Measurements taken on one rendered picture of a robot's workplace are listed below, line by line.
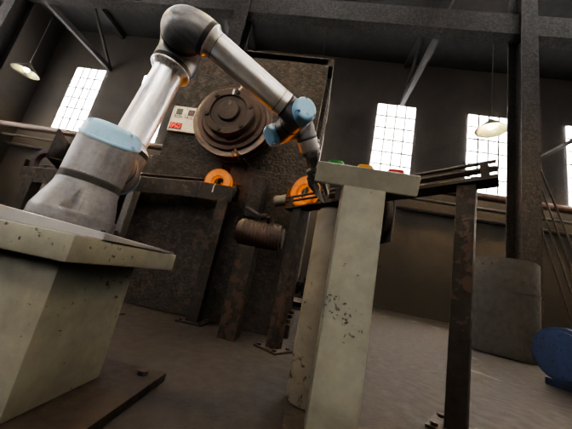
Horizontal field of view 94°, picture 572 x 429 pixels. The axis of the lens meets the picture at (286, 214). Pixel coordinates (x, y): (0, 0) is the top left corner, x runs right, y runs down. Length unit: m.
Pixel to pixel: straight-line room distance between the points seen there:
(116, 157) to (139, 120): 0.21
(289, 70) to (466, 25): 4.80
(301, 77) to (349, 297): 1.62
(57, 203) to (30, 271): 0.13
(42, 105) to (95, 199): 12.54
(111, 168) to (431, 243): 7.94
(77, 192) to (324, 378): 0.60
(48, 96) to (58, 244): 12.77
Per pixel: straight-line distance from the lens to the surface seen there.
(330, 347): 0.63
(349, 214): 0.64
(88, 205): 0.64
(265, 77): 0.85
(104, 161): 0.66
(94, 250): 0.51
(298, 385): 0.79
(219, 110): 1.62
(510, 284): 3.25
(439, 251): 8.28
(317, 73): 2.01
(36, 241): 0.51
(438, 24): 6.35
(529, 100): 5.90
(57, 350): 0.63
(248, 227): 1.23
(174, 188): 1.60
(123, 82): 11.77
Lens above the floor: 0.30
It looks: 13 degrees up
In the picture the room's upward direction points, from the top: 12 degrees clockwise
